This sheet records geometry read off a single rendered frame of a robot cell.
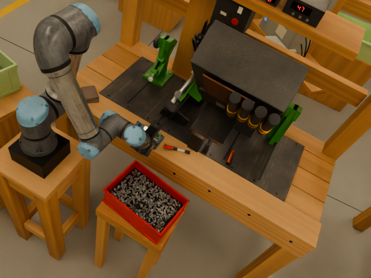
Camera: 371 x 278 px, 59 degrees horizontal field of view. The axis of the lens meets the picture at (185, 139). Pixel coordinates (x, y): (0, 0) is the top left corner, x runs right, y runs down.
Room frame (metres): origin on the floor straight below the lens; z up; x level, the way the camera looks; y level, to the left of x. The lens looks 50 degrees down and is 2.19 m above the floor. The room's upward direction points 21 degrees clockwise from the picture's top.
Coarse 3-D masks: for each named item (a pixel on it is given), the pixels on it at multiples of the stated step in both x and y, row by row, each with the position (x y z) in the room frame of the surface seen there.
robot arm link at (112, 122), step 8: (104, 112) 0.80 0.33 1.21; (112, 112) 0.82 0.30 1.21; (104, 120) 0.77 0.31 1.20; (112, 120) 0.77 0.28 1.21; (120, 120) 0.79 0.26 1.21; (104, 128) 0.73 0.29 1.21; (112, 128) 0.74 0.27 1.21; (120, 128) 0.76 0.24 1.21; (112, 136) 0.72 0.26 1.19; (120, 136) 0.74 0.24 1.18
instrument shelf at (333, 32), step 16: (240, 0) 1.41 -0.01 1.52; (256, 0) 1.41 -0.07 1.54; (272, 16) 1.37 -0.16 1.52; (288, 16) 1.38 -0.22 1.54; (336, 16) 1.55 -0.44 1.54; (304, 32) 1.34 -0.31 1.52; (320, 32) 1.35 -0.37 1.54; (336, 32) 1.40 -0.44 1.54; (352, 32) 1.46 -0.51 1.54; (336, 48) 1.31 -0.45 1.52; (352, 48) 1.32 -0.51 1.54
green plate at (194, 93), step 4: (192, 84) 1.16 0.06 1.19; (196, 84) 1.17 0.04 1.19; (188, 88) 1.16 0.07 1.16; (192, 88) 1.17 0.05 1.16; (196, 88) 1.17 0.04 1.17; (188, 92) 1.18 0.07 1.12; (192, 92) 1.17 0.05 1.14; (196, 92) 1.17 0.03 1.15; (192, 96) 1.17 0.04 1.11; (196, 96) 1.17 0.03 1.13; (200, 96) 1.16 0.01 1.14
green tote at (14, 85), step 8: (0, 56) 1.13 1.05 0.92; (0, 64) 1.14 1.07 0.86; (8, 64) 1.11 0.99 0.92; (16, 64) 1.09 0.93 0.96; (0, 72) 1.01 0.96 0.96; (8, 72) 1.05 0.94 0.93; (16, 72) 1.08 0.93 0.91; (0, 80) 1.00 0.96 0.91; (8, 80) 1.04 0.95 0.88; (16, 80) 1.07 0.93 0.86; (0, 88) 0.99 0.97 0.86; (8, 88) 1.03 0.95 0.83; (16, 88) 1.06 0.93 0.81; (0, 96) 0.98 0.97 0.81
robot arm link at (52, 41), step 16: (48, 32) 0.72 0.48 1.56; (64, 32) 0.74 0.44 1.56; (48, 48) 0.69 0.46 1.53; (64, 48) 0.72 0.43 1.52; (48, 64) 0.67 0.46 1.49; (64, 64) 0.70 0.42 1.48; (64, 80) 0.68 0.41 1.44; (64, 96) 0.66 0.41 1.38; (80, 96) 0.69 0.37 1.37; (80, 112) 0.67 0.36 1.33; (80, 128) 0.65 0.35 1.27; (96, 128) 0.68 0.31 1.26; (80, 144) 0.63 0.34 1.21; (96, 144) 0.65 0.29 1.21
